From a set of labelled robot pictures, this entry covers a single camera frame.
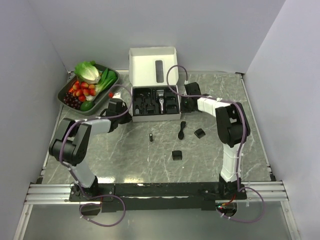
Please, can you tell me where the red strawberries pile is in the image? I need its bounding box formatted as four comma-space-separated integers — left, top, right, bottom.
67, 80, 98, 103

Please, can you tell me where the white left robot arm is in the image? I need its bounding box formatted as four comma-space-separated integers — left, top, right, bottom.
48, 98, 132, 201

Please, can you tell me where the green bok choy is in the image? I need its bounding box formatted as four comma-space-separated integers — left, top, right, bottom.
95, 68, 118, 93

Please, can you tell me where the dark purple grapes bunch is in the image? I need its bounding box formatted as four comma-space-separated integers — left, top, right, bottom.
63, 92, 82, 110

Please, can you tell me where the black silver hair clipper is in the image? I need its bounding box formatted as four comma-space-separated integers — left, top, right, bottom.
156, 89, 165, 114

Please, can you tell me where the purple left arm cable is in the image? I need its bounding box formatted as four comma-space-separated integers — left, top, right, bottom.
59, 84, 133, 227

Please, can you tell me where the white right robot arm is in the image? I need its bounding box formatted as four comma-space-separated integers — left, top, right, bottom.
181, 82, 251, 199

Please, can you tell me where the green lettuce head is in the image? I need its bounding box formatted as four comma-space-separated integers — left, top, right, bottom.
74, 60, 101, 84

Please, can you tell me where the green lime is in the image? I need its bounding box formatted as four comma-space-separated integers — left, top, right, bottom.
80, 101, 95, 112

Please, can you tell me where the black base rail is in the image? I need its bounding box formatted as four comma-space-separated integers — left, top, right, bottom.
69, 182, 247, 213

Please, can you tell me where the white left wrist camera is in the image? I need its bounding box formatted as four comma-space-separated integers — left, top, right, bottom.
108, 92, 122, 100

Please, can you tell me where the black comb guard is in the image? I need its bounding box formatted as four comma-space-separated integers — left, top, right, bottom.
194, 128, 206, 139
171, 150, 183, 161

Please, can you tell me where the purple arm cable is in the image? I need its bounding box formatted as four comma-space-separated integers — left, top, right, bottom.
59, 84, 133, 227
165, 64, 265, 223

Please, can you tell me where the white clipper kit box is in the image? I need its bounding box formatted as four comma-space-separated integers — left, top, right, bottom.
129, 46, 181, 123

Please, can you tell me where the dark grey food tray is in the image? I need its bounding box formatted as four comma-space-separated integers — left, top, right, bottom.
57, 61, 120, 116

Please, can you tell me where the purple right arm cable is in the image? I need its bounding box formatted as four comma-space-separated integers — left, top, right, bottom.
165, 64, 265, 223

